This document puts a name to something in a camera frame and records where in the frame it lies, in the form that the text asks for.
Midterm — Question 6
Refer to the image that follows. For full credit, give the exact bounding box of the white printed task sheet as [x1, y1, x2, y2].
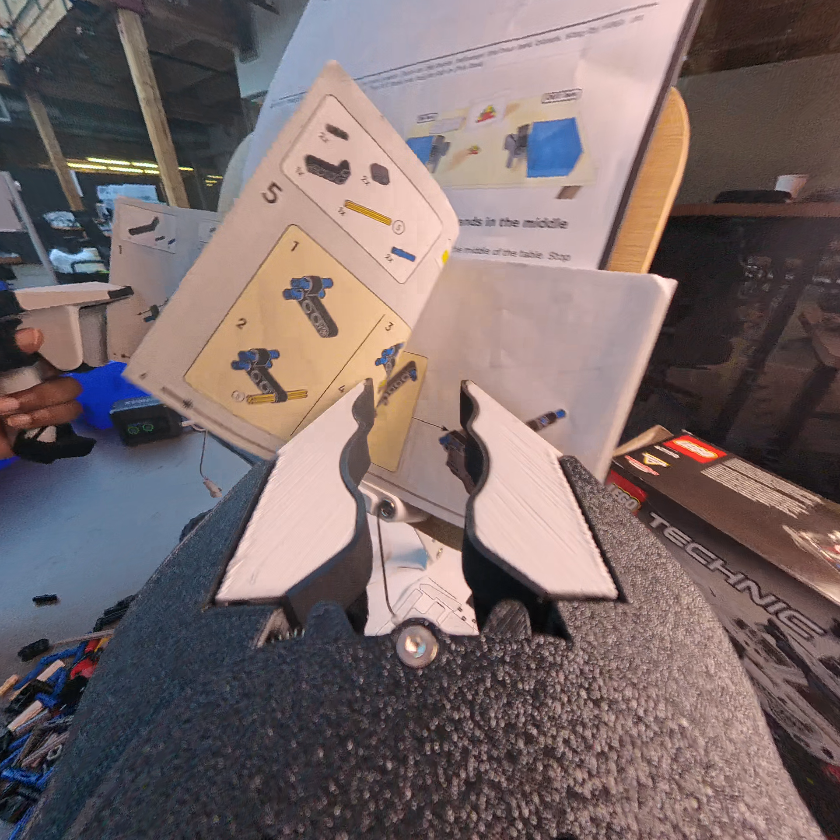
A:
[237, 0, 706, 271]

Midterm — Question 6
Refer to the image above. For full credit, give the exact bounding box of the wooden wall shelf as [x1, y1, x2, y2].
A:
[670, 171, 840, 224]

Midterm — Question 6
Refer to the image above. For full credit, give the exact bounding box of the blue plastic bin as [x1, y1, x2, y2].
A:
[63, 364, 135, 434]

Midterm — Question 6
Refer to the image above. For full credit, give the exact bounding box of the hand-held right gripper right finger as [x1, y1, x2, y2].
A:
[460, 378, 620, 634]

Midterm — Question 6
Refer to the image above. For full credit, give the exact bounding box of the toy truck box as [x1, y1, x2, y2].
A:
[607, 424, 840, 821]

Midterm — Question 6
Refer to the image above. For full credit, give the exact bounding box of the white book stand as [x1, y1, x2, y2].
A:
[197, 86, 693, 637]

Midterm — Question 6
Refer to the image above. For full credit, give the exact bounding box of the wooden post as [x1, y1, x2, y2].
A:
[112, 0, 194, 211]
[24, 90, 84, 214]

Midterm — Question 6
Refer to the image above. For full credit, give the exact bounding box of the instruction booklet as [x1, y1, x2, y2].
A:
[105, 61, 679, 529]

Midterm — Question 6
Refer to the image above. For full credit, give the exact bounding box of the black device with green display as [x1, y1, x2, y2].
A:
[111, 399, 187, 448]

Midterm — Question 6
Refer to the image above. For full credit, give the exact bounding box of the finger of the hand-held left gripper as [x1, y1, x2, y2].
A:
[7, 281, 136, 374]

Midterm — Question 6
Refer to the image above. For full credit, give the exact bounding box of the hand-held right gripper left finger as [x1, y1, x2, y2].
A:
[217, 378, 378, 631]

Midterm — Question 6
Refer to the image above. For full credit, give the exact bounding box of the pile of small building bricks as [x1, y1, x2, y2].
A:
[0, 591, 139, 821]

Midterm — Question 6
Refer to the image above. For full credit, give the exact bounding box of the person's left hand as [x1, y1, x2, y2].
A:
[0, 329, 86, 454]

